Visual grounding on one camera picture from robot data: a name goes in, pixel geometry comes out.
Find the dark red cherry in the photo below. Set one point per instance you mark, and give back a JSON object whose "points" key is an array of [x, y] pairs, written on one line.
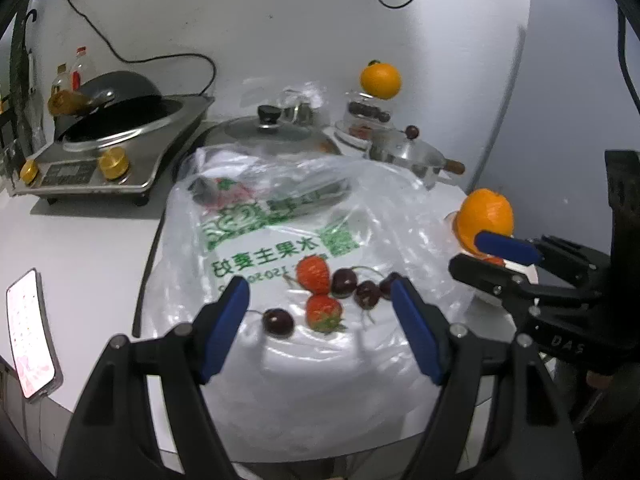
{"points": [[387, 285], [277, 321], [344, 282], [367, 294]]}

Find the red-capped clear bottle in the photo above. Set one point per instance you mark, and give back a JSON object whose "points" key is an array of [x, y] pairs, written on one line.
{"points": [[80, 70]]}

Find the dark vertical pipe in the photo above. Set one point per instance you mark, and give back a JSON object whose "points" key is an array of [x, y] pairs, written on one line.
{"points": [[17, 75]]}

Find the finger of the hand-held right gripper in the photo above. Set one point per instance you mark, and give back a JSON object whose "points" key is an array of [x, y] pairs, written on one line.
{"points": [[505, 246], [487, 280]]}

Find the glass saucepan lid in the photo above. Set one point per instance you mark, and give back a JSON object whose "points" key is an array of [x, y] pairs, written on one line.
{"points": [[405, 149]]}

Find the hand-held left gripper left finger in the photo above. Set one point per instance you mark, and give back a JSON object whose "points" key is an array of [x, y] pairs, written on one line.
{"points": [[227, 325]]}

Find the steel and glass wok lid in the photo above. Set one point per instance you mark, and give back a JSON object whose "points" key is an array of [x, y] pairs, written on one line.
{"points": [[270, 132]]}

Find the small steel saucepan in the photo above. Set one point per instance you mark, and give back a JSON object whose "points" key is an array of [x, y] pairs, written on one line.
{"points": [[435, 167]]}

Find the white plate with dark rim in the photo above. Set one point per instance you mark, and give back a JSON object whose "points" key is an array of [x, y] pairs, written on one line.
{"points": [[525, 274]]}

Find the smartphone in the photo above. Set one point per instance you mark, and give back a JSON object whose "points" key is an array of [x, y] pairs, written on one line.
{"points": [[30, 330]]}

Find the clear printed plastic bag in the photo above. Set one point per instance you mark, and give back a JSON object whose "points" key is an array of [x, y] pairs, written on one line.
{"points": [[300, 385]]}

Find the small round orange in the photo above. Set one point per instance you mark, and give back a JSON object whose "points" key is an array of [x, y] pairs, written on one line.
{"points": [[381, 80]]}

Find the black umbrella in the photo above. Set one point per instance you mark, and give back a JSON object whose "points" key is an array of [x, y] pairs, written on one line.
{"points": [[31, 50]]}

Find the small white dish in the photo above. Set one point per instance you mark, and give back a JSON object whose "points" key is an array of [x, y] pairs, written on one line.
{"points": [[350, 132]]}

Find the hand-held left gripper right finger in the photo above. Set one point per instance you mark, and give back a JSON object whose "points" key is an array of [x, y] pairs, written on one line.
{"points": [[417, 330]]}

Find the large orange with stem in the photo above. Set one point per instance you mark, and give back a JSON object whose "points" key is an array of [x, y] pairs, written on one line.
{"points": [[487, 217]]}

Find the stainless steel cups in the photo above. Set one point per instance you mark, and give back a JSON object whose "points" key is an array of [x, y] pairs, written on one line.
{"points": [[302, 112]]}

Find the crumpled clear bag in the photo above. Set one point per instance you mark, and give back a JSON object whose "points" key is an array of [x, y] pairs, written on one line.
{"points": [[295, 92]]}

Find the steel induction cooker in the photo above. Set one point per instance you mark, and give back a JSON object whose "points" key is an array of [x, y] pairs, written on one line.
{"points": [[150, 160]]}

